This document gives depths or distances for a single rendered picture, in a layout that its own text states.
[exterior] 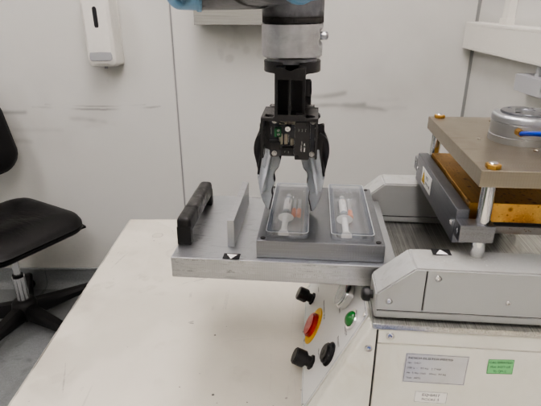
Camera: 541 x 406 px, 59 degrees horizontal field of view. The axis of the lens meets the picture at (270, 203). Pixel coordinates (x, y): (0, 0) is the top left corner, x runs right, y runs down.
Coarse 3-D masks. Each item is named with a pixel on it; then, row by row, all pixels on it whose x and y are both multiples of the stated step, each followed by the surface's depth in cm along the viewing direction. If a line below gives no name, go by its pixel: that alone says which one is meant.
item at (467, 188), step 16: (448, 160) 72; (448, 176) 66; (464, 176) 65; (464, 192) 60; (480, 192) 60; (496, 192) 60; (512, 192) 60; (528, 192) 60; (496, 208) 57; (512, 208) 57; (528, 208) 56; (496, 224) 58; (512, 224) 58; (528, 224) 57
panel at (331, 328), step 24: (312, 288) 89; (336, 288) 75; (360, 288) 65; (312, 312) 82; (336, 312) 70; (360, 312) 61; (312, 336) 76; (336, 336) 66; (336, 360) 62; (312, 384) 66
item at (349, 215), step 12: (336, 192) 75; (348, 192) 75; (360, 192) 75; (336, 204) 70; (348, 204) 70; (360, 204) 70; (336, 216) 66; (348, 216) 66; (360, 216) 66; (336, 228) 63; (348, 228) 63; (360, 228) 63; (372, 228) 63
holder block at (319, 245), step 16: (368, 192) 77; (320, 208) 71; (320, 224) 66; (256, 240) 62; (272, 240) 62; (288, 240) 62; (304, 240) 62; (320, 240) 62; (272, 256) 62; (288, 256) 62; (304, 256) 62; (320, 256) 62; (336, 256) 61; (352, 256) 61; (368, 256) 61; (384, 256) 61
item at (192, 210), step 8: (200, 184) 76; (208, 184) 76; (200, 192) 73; (208, 192) 75; (192, 200) 70; (200, 200) 71; (208, 200) 75; (184, 208) 68; (192, 208) 67; (200, 208) 70; (184, 216) 65; (192, 216) 66; (184, 224) 64; (192, 224) 66; (184, 232) 65; (184, 240) 65; (192, 240) 66
